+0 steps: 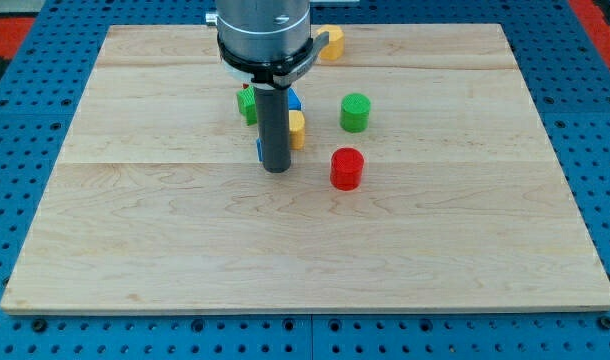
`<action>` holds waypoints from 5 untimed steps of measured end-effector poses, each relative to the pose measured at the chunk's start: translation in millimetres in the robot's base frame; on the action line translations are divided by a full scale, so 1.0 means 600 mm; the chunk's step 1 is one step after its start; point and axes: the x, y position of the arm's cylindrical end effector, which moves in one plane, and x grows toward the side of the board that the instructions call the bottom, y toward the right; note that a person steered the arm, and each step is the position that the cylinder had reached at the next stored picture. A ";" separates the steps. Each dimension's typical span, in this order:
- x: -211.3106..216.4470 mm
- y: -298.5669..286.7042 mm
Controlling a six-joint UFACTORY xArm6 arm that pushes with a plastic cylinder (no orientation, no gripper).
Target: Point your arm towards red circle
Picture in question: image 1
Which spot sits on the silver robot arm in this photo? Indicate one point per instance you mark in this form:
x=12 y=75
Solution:
x=265 y=43

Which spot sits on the red cylinder block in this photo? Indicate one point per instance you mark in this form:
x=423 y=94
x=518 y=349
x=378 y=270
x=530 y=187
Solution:
x=346 y=168

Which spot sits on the small blue block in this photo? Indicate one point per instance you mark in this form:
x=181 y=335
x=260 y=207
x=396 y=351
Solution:
x=259 y=150

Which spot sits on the yellow wooden block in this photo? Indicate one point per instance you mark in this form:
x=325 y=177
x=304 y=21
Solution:
x=297 y=131

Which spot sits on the blue wooden block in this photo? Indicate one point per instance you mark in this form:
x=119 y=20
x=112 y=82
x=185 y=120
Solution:
x=294 y=102

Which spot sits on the green cylinder block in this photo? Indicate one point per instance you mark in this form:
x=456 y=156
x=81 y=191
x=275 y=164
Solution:
x=354 y=113

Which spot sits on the green wooden block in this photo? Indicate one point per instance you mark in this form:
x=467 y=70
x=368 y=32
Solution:
x=247 y=105

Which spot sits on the light wooden board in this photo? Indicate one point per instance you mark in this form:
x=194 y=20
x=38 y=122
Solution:
x=158 y=205

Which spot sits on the yellow hexagon block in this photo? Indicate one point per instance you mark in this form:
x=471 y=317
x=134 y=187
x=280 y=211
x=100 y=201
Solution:
x=335 y=47

